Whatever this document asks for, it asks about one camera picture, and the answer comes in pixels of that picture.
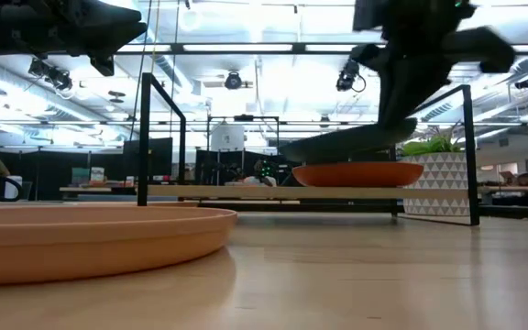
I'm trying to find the black overhead rig beam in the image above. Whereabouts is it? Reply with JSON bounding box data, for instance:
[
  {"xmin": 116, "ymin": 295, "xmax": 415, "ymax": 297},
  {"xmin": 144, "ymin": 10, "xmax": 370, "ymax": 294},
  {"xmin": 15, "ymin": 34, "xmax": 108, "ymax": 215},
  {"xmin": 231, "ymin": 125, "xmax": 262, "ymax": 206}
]
[{"xmin": 115, "ymin": 42, "xmax": 528, "ymax": 57}]

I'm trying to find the black ceiling spotlight with cable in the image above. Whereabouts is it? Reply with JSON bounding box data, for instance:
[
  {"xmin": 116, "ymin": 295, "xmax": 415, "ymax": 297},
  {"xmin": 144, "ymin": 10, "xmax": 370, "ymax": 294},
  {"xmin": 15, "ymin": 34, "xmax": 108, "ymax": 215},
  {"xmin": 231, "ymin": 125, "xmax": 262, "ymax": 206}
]
[{"xmin": 335, "ymin": 58, "xmax": 368, "ymax": 94}]

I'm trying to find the black wire dish rack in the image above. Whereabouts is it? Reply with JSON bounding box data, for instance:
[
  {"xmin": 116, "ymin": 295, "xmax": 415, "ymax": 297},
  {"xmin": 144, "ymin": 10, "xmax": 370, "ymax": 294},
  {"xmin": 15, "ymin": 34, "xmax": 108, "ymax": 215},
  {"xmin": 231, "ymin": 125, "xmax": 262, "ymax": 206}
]
[{"xmin": 137, "ymin": 71, "xmax": 481, "ymax": 227}]

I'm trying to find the white triangle pattern planter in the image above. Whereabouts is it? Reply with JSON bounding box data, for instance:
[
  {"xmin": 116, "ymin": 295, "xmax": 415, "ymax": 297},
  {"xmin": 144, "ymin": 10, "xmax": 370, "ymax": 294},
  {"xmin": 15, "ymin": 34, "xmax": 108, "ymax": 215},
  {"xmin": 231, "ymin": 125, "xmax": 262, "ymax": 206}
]
[{"xmin": 399, "ymin": 151, "xmax": 471, "ymax": 217}]

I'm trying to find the black plate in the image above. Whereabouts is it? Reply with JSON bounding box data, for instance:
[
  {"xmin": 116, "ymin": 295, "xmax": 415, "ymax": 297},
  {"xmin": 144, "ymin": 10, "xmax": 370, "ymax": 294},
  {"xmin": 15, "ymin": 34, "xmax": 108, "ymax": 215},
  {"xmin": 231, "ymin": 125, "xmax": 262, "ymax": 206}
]
[{"xmin": 278, "ymin": 117, "xmax": 419, "ymax": 165}]

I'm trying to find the green plant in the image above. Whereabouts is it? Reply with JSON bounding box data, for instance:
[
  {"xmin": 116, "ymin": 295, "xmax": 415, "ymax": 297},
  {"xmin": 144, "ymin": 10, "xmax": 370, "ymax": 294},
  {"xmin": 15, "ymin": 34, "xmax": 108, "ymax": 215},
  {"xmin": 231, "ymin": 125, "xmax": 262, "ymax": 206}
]
[{"xmin": 400, "ymin": 122, "xmax": 465, "ymax": 158}]

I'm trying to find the white bin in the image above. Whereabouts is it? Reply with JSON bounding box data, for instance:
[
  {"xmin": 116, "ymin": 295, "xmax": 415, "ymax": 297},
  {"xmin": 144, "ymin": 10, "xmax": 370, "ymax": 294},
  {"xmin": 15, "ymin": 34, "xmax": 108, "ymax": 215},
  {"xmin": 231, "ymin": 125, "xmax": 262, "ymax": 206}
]
[{"xmin": 5, "ymin": 175, "xmax": 24, "ymax": 201}]

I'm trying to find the background desk with clutter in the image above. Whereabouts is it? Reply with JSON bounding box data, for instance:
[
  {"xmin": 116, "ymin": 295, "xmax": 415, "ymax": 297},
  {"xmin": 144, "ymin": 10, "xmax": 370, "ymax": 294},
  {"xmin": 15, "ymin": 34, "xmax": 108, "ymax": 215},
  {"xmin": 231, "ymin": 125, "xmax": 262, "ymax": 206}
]
[{"xmin": 478, "ymin": 170, "xmax": 528, "ymax": 220}]

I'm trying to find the white cylindrical tank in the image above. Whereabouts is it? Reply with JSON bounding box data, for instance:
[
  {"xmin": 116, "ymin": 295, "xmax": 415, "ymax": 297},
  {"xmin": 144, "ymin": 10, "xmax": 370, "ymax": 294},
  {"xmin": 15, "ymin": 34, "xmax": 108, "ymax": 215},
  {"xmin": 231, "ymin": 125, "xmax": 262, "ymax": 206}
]
[{"xmin": 209, "ymin": 123, "xmax": 246, "ymax": 153}]

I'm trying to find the black ceiling spotlight pair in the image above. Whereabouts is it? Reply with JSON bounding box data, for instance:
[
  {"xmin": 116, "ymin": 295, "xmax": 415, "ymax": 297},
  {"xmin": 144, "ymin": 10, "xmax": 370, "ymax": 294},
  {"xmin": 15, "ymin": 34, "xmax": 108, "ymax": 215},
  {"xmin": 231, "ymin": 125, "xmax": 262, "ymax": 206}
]
[{"xmin": 27, "ymin": 58, "xmax": 74, "ymax": 92}]

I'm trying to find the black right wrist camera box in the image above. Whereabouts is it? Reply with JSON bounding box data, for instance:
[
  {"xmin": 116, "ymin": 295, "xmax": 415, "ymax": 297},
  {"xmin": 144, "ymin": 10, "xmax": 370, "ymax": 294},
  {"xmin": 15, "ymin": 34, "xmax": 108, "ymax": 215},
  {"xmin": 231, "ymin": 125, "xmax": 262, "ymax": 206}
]
[{"xmin": 442, "ymin": 25, "xmax": 517, "ymax": 74}]

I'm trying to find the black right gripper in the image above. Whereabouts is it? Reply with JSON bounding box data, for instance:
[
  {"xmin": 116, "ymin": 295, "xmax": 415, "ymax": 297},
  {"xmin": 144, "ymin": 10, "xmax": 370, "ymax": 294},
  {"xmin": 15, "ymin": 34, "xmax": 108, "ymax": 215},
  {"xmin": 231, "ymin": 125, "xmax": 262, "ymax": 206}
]
[{"xmin": 350, "ymin": 0, "xmax": 476, "ymax": 130}]

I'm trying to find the black monitor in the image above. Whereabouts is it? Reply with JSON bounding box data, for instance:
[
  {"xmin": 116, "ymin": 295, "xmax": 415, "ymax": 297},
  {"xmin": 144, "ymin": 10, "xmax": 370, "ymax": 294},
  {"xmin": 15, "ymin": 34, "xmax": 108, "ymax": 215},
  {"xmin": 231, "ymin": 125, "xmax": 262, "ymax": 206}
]
[{"xmin": 122, "ymin": 137, "xmax": 174, "ymax": 179}]

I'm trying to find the round black ceiling spotlight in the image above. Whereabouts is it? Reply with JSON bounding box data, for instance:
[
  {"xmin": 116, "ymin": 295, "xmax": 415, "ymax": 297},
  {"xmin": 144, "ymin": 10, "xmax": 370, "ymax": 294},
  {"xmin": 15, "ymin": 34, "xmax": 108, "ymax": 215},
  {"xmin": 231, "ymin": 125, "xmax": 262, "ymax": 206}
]
[{"xmin": 224, "ymin": 70, "xmax": 244, "ymax": 91}]

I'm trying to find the background wooden table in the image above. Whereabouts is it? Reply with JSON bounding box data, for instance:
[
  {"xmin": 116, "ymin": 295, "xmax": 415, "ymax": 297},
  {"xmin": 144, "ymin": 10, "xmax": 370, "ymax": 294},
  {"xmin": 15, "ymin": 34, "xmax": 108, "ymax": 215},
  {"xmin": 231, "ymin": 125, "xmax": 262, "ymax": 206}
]
[{"xmin": 59, "ymin": 184, "xmax": 139, "ymax": 203}]

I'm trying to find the black hanging cable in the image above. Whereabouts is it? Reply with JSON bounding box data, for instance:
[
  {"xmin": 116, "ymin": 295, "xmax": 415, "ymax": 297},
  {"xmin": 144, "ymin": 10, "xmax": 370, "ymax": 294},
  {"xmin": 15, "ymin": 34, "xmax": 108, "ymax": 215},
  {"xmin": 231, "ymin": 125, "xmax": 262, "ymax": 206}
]
[{"xmin": 128, "ymin": 0, "xmax": 154, "ymax": 138}]

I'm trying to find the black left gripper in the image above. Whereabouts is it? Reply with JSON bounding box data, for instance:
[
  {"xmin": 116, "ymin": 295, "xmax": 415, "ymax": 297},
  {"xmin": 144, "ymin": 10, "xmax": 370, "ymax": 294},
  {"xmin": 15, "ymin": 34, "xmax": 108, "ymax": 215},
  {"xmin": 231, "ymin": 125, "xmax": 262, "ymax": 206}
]
[{"xmin": 29, "ymin": 0, "xmax": 149, "ymax": 78}]

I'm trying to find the orange plate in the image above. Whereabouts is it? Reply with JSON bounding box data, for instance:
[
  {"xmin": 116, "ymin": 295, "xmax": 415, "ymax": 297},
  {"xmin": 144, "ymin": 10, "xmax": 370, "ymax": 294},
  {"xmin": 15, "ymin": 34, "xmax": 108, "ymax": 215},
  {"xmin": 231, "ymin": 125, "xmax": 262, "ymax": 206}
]
[{"xmin": 291, "ymin": 160, "xmax": 425, "ymax": 188}]

